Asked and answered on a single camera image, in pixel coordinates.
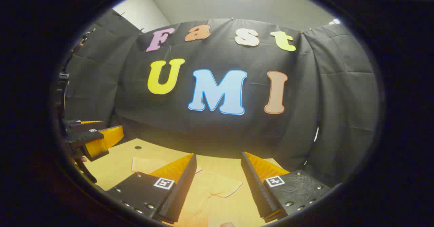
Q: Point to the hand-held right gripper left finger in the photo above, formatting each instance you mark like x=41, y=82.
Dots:
x=183, y=189

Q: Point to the orange T-shirt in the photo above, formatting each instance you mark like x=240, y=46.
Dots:
x=210, y=193

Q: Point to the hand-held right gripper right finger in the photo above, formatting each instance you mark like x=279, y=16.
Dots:
x=256, y=189

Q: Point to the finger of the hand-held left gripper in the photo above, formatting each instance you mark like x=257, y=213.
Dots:
x=101, y=140
x=81, y=125

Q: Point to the black backdrop cloth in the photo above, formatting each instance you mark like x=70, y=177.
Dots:
x=220, y=128

